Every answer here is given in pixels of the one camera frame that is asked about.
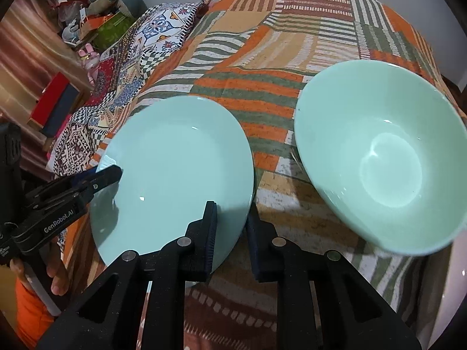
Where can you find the red box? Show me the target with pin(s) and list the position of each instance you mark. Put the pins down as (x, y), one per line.
(48, 99)

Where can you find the orange sleeve forearm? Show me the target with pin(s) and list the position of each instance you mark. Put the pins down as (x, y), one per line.
(33, 318)

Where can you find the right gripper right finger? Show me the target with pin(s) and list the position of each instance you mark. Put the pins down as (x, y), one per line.
(323, 302)

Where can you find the mint green plate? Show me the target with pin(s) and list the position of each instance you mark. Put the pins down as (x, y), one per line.
(175, 155)

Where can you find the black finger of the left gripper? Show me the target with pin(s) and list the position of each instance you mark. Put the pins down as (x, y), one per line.
(94, 180)

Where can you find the mint green bowl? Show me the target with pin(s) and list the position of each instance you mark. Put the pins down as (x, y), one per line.
(386, 151)

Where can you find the striped patchwork bedspread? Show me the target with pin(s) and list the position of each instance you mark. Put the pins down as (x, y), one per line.
(254, 57)

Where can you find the left hand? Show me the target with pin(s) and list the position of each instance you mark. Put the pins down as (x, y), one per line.
(56, 270)

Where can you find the pink toy figure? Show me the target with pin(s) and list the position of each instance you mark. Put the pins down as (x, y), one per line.
(90, 62)

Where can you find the patterned pillow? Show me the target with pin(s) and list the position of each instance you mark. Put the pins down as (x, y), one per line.
(123, 70)

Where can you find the green box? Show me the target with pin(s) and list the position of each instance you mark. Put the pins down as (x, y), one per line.
(111, 31)

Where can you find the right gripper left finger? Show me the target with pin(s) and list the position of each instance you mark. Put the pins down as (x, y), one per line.
(139, 298)

